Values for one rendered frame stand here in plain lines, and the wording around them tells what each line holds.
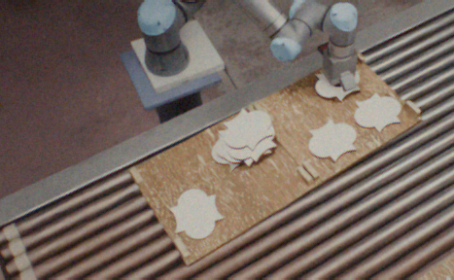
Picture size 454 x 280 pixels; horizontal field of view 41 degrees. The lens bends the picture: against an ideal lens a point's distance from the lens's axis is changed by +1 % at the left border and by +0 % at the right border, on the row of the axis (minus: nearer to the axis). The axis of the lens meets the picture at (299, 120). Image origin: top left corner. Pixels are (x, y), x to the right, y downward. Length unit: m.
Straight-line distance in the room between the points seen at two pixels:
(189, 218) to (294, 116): 0.45
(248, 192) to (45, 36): 2.19
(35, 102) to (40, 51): 0.36
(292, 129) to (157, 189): 0.43
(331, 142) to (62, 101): 1.84
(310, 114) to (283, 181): 0.25
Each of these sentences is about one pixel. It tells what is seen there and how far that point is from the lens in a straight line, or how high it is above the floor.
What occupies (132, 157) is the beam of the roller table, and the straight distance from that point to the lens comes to 1.82.
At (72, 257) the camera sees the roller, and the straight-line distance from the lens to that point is 1.71.
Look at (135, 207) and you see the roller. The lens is 1.73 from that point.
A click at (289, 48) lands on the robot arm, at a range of 1.59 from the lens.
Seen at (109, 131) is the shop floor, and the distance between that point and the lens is 3.07.
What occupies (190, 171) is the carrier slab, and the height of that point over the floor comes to 0.94.
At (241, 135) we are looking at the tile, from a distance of 1.70.
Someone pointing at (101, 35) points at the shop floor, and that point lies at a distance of 3.53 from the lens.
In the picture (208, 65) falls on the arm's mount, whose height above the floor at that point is 0.90.
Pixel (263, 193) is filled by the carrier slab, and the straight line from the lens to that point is 1.67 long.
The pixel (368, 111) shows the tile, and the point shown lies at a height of 0.95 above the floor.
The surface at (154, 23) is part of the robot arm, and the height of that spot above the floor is 1.11.
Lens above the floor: 2.39
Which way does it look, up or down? 53 degrees down
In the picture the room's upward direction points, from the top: 1 degrees clockwise
